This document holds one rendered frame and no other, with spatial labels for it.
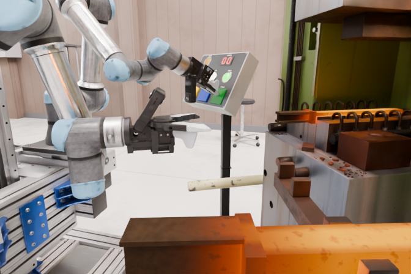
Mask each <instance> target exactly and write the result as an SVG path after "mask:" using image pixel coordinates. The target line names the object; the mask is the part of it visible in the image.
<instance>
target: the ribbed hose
mask: <svg viewBox="0 0 411 274"><path fill-rule="evenodd" d="M295 6H296V0H291V17H290V33H289V43H288V59H287V72H286V74H287V76H286V86H285V101H284V111H289V104H290V90H291V74H292V63H293V49H294V38H295V36H294V33H295V23H296V22H295Z"/></svg>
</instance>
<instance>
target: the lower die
mask: <svg viewBox="0 0 411 274"><path fill-rule="evenodd" d="M360 115H361V114H358V117H359V121H358V131H366V130H368V128H369V121H370V116H369V114H365V115H364V116H363V118H360ZM342 116H343V119H344V122H343V127H342V130H343V132H346V131H353V129H354V125H355V116H354V115H352V114H351V115H350V116H349V119H346V115H342ZM384 119H385V117H384V115H383V114H382V113H380V114H378V116H377V117H374V122H373V126H372V128H373V130H381V129H382V127H383V123H384ZM398 119H399V116H398V114H397V113H392V114H391V117H388V123H387V130H395V129H396V126H397V125H398ZM339 122H340V118H339V116H338V115H336V116H335V119H334V120H332V119H331V116H316V123H315V124H310V123H307V122H306V123H293V124H287V128H286V133H288V134H290V135H292V136H294V137H296V138H298V139H301V140H302V141H304V142H306V143H314V144H315V147H316V148H318V149H320V150H323V151H324V152H336V151H337V150H338V145H331V144H330V142H329V139H328V138H329V136H330V134H334V133H338V130H339ZM410 125H411V113H410V112H406V113H405V114H404V116H403V117H402V122H401V129H409V128H410ZM300 135H301V136H302V138H300Z"/></svg>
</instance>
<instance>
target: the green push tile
mask: <svg viewBox="0 0 411 274"><path fill-rule="evenodd" d="M218 92H219V93H220V94H219V95H213V97H212V99H211V101H210V103H213V104H217V105H221V103H222V101H223V99H224V96H225V94H226V92H227V89H218Z"/></svg>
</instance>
